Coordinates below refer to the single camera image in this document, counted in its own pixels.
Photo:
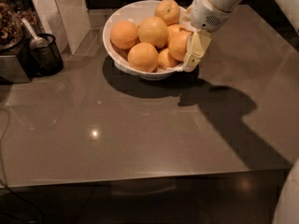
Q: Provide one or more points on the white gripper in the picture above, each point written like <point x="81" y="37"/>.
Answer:
<point x="206" y="15"/>

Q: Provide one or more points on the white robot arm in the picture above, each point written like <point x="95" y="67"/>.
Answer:
<point x="287" y="210"/>

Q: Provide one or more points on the orange at bowl top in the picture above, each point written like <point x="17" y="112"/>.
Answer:
<point x="168" y="11"/>

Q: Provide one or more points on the orange at bowl front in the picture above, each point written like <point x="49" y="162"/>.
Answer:
<point x="143" y="57"/>

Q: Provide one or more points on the white ceramic bowl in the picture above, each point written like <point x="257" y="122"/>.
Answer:
<point x="136" y="13"/>

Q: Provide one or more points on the small orange behind centre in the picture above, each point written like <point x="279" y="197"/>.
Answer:
<point x="175" y="29"/>

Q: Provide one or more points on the small orange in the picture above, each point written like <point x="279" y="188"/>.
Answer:
<point x="175" y="29"/>
<point x="165" y="60"/>

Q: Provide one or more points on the small orange at front right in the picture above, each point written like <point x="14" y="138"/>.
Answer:
<point x="165" y="60"/>

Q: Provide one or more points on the white scoop utensil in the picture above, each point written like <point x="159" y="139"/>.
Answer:
<point x="36" y="42"/>

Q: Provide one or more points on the black mesh cup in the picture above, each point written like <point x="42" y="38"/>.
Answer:
<point x="47" y="58"/>

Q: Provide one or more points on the steel appliance base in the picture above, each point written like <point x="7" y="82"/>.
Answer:
<point x="13" y="66"/>

